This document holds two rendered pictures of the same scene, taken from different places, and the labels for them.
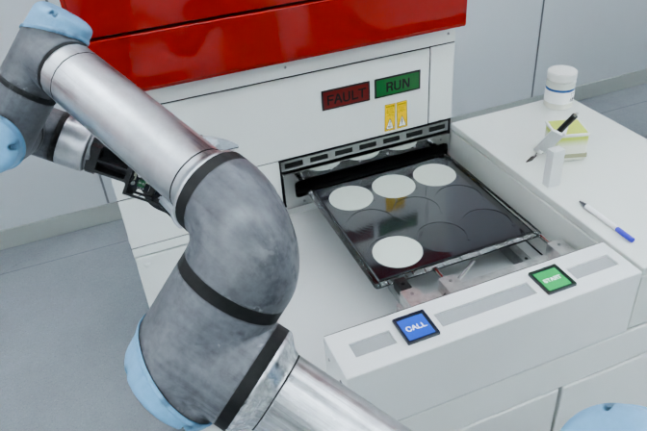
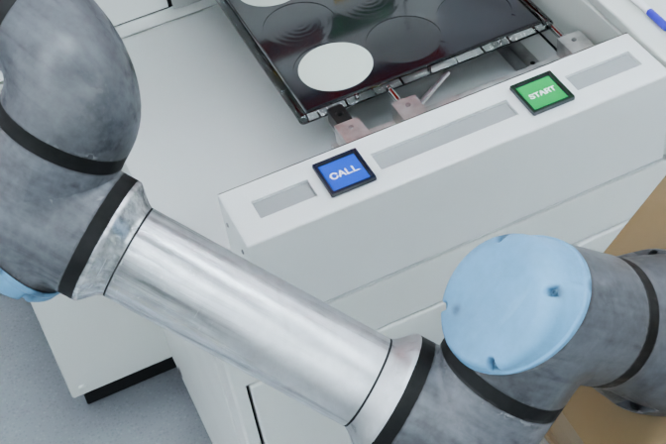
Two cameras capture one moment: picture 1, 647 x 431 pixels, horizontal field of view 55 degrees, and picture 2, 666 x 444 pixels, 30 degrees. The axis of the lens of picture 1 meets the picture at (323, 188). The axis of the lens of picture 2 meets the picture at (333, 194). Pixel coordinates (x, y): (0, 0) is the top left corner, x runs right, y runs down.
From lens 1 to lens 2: 43 cm
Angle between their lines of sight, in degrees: 12
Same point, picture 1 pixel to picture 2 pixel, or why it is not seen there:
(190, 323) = (15, 178)
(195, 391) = (31, 254)
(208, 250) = (26, 93)
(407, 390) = (337, 257)
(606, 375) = not seen: hidden behind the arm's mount
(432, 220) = (392, 14)
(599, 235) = (622, 23)
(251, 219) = (72, 54)
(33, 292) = not seen: outside the picture
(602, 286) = (610, 97)
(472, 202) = not seen: outside the picture
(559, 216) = not seen: outside the picture
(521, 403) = not seen: hidden behind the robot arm
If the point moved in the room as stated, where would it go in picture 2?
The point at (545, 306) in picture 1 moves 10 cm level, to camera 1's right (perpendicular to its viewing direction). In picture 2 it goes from (525, 132) to (611, 119)
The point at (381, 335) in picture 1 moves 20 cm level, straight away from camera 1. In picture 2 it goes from (297, 186) to (302, 74)
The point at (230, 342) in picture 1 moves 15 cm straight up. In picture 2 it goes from (64, 197) to (9, 52)
